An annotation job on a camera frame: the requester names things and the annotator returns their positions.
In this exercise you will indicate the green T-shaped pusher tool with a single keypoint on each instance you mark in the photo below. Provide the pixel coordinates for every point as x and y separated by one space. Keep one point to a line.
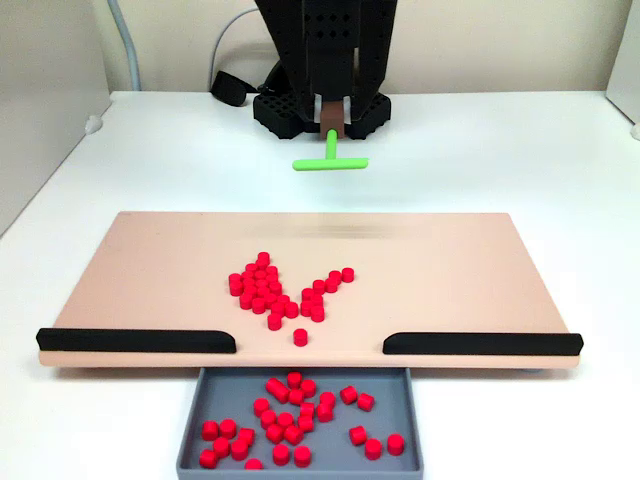
330 147

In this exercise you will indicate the red cylindrical granule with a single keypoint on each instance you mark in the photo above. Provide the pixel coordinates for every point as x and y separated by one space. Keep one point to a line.
274 288
273 385
235 288
331 285
221 446
281 454
347 274
271 280
349 394
246 301
249 292
261 406
308 387
327 398
296 396
281 394
285 420
302 455
277 308
240 449
263 258
307 295
253 464
274 321
268 418
293 434
246 436
271 272
262 293
317 300
283 300
210 430
246 277
317 314
395 444
294 378
258 305
334 276
274 433
251 270
228 428
365 401
325 412
300 337
208 458
260 285
270 299
248 284
306 308
319 286
291 310
306 409
305 423
234 279
259 277
357 435
373 448

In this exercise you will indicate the grey tray container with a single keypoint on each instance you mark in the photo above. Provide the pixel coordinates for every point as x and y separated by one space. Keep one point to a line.
340 425

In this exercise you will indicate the beige flat board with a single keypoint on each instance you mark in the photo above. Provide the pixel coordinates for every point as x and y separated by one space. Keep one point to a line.
425 280

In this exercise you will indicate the small white clip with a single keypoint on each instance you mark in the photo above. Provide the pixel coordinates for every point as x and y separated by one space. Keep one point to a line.
636 131
93 125

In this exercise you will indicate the black edge rail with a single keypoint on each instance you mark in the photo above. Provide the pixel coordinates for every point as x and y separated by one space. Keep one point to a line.
130 341
480 344

